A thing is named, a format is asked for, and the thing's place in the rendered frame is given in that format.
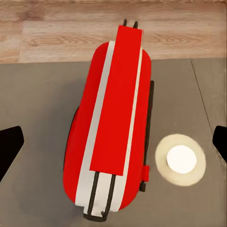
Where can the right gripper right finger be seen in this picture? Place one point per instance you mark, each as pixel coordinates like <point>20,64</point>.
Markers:
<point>220,140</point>

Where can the coffee table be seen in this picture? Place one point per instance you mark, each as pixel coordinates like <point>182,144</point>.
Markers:
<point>187,180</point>

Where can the radio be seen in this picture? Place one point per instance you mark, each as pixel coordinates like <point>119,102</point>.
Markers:
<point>106,151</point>

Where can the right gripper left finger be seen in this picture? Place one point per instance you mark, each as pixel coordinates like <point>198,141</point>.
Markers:
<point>11,141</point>

